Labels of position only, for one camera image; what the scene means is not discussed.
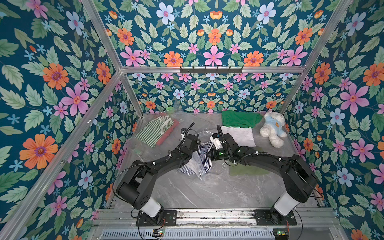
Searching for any blue white striped garment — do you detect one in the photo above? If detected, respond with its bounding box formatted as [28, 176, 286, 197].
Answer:
[178, 142, 213, 178]

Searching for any olive green checkered-trim garment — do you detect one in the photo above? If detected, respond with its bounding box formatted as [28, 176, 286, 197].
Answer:
[229, 165, 270, 176]

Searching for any green t-shirt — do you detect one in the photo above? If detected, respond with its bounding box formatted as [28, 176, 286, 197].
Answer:
[222, 111, 263, 128]

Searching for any clear plastic vacuum bag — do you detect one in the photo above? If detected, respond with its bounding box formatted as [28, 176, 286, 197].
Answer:
[125, 109, 237, 179]

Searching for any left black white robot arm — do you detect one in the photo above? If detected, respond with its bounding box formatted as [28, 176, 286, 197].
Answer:
[114, 123, 201, 222]

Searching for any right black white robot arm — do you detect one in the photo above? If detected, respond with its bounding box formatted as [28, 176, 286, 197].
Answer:
[206, 126, 319, 225]

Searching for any red garment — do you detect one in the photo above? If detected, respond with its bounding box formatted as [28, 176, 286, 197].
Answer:
[156, 115, 180, 146]

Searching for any green white striped garment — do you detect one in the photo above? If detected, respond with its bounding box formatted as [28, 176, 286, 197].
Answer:
[136, 115, 175, 148]

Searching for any white teddy bear blue shirt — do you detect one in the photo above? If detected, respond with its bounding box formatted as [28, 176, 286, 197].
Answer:
[260, 111, 288, 149]

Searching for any black wall hook rail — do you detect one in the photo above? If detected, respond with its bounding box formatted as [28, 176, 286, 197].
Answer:
[179, 67, 243, 75]

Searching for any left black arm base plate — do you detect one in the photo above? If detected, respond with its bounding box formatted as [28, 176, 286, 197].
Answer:
[136, 210, 178, 227]

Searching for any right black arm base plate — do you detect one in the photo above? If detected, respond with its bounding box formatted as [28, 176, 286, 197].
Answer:
[252, 209, 297, 226]

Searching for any aluminium front rail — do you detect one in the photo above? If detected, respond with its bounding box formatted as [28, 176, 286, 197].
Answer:
[91, 207, 340, 228]

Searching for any white slotted cable duct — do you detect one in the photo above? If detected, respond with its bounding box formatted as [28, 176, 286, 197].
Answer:
[101, 229, 275, 240]

